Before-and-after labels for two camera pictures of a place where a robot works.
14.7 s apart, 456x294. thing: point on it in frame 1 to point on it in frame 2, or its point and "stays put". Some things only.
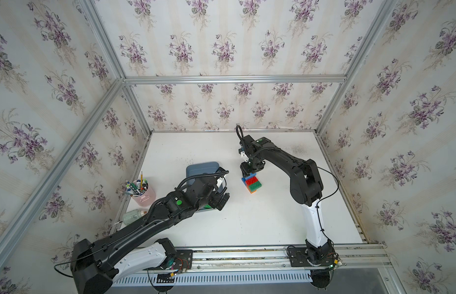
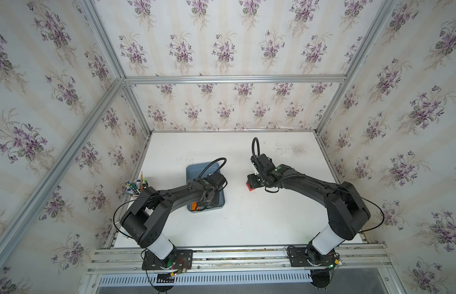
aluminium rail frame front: x=277 y=258 stays put
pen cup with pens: x=142 y=193 stays put
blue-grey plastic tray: x=194 y=168 stays put
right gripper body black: x=250 y=166 to x=257 y=180
